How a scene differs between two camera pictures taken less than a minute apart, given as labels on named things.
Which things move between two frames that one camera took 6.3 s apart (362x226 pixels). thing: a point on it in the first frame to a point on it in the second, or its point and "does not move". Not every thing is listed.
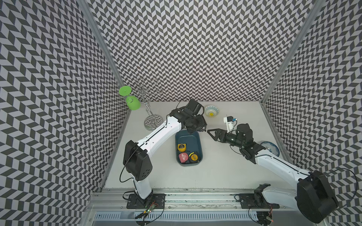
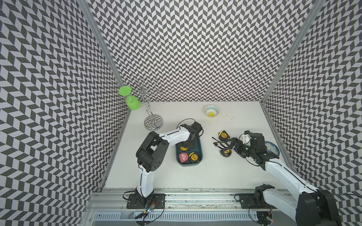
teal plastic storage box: [188, 148] does not move
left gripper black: [202, 123] to [193, 144]
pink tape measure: [183, 157] does not move
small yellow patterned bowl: [211, 110] does not move
